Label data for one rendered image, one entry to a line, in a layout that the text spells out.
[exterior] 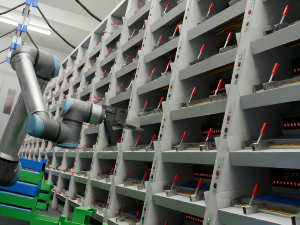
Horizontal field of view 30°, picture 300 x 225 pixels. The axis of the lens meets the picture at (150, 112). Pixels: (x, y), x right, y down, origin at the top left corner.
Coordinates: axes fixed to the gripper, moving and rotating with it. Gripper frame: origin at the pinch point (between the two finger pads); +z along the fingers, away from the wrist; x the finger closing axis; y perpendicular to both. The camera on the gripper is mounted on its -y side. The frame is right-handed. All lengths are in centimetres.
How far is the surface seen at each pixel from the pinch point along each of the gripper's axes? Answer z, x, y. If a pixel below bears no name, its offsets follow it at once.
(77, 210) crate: -18.6, 7.5, -40.8
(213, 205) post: 10, -72, -25
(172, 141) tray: 13.7, -5.6, -1.8
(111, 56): 10, 164, 66
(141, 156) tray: 10.9, 27.3, -10.0
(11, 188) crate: -41, 119, -43
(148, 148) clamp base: 11.2, 19.0, -5.8
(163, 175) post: 13.3, -5.3, -17.5
